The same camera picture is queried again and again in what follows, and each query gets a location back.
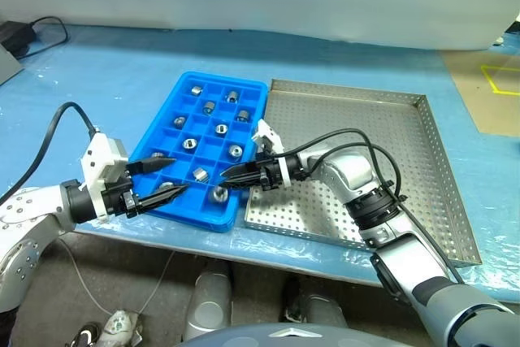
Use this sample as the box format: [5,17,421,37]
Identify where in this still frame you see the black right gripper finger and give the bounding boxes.
[224,174,265,190]
[219,161,264,180]

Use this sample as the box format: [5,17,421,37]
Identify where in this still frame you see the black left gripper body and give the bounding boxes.
[101,162,143,220]

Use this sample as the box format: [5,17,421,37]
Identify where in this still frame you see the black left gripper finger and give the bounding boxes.
[133,184,190,216]
[125,157,178,175]

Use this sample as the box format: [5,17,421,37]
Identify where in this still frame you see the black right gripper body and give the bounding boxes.
[255,155,286,192]

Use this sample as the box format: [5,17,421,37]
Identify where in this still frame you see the blue compartment tray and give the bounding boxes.
[128,71,269,234]

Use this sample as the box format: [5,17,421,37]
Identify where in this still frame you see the perforated steel tray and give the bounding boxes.
[243,77,483,269]

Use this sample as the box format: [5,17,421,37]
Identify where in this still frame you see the grey rounded cylinder shape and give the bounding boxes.
[182,259,235,342]
[282,277,349,330]

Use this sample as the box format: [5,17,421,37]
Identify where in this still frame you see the white crumpled object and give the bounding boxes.
[99,310,143,347]

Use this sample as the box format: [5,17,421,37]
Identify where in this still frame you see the black and white sneaker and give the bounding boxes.
[64,321,102,347]

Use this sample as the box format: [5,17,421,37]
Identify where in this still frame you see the dark grey robot torso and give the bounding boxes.
[174,322,354,347]

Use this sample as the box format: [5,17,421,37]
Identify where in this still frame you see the flat grey board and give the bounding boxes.
[0,44,24,87]

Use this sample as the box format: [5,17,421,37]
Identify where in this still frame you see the black power adapter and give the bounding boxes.
[0,20,33,55]

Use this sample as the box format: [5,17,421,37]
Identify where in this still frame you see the brown cardboard sheet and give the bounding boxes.
[440,52,520,137]

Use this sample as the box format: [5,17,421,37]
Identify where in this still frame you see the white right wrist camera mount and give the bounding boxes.
[250,119,292,188]

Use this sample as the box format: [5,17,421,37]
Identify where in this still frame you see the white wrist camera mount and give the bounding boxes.
[79,133,130,224]
[250,119,292,188]

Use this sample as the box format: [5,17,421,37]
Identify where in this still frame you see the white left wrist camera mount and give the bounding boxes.
[79,133,130,224]

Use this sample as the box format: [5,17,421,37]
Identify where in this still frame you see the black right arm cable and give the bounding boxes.
[278,129,466,285]

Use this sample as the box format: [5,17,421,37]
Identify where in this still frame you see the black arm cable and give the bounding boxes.
[0,102,101,204]
[278,129,466,285]

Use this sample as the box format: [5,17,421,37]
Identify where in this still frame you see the thin white hanging cord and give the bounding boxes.
[56,236,178,318]

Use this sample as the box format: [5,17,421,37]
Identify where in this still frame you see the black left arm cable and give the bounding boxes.
[0,102,101,204]

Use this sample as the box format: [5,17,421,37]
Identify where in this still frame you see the thin black table cable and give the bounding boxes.
[15,16,71,59]

